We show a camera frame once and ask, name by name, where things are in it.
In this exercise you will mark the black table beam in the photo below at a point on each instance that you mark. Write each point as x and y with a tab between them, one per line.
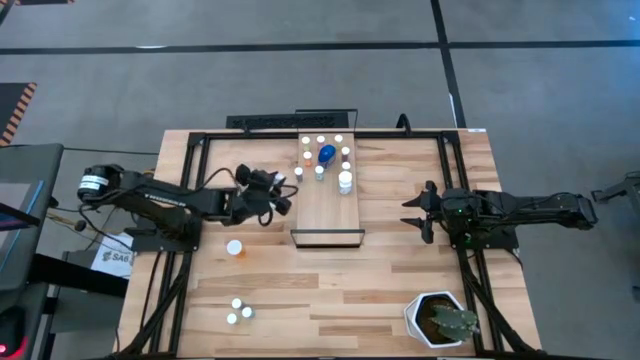
75	275

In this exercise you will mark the small amber pill bottle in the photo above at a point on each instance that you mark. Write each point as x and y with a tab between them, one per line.
236	303

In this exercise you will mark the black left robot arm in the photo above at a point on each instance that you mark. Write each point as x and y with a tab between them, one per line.
165	197

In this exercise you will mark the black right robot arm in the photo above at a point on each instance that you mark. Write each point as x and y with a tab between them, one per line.
540	215

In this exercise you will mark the black rounded device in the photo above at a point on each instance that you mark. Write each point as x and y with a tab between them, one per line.
10	330

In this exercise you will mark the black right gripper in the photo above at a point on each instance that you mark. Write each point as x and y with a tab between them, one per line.
455	210

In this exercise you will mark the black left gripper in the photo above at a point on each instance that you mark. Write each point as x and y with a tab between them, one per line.
257	192

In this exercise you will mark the black perforated power strip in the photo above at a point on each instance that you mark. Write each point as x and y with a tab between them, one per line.
287	121

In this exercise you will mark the green cactus plant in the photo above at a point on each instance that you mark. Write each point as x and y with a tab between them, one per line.
452	322

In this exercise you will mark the white printed paper sheet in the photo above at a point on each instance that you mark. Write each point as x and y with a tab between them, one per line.
112	255

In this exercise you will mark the blue round bottle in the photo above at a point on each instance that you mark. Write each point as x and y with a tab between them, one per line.
327	153

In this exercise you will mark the large orange pill bottle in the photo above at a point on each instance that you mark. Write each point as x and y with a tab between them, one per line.
234	247

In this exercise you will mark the black orange striped mat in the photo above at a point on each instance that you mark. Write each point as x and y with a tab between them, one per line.
10	105

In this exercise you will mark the dark tablet screen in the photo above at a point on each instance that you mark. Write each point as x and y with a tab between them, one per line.
12	220

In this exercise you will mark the yellow-green pill bottle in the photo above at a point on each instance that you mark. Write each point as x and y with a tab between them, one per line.
306	140

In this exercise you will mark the green pill bottle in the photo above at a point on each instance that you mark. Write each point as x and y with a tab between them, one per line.
319	170

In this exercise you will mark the white angular plant pot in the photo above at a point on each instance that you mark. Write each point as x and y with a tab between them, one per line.
412	320

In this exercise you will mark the grey desk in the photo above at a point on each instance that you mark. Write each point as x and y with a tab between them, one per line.
45	170

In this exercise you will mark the small orange pill bottle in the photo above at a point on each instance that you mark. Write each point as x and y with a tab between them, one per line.
307	155

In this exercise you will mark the white supplement bottle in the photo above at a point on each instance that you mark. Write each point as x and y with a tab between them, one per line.
345	179

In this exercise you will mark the black round plug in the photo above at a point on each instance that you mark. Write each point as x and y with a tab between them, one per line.
80	226

